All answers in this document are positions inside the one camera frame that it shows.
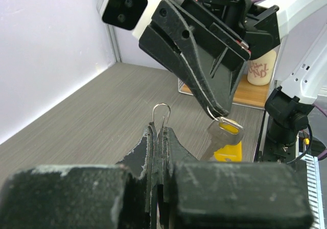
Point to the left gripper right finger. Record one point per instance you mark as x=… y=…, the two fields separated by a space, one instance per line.
x=200 y=194

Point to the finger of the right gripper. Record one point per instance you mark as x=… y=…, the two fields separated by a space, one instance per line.
x=222 y=58
x=158 y=45

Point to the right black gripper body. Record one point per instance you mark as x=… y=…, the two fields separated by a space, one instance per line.
x=245 y=20

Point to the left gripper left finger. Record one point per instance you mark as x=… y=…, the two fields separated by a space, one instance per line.
x=122 y=195

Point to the key with yellow tag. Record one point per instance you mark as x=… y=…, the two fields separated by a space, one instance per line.
x=223 y=132

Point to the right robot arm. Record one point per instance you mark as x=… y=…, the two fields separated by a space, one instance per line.
x=301 y=66

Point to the white container on shelf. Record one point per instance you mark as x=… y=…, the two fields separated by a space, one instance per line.
x=260 y=70

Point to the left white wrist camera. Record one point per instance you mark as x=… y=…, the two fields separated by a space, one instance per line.
x=131 y=15

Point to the white slotted cable duct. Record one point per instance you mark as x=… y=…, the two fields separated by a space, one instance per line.
x=312 y=189

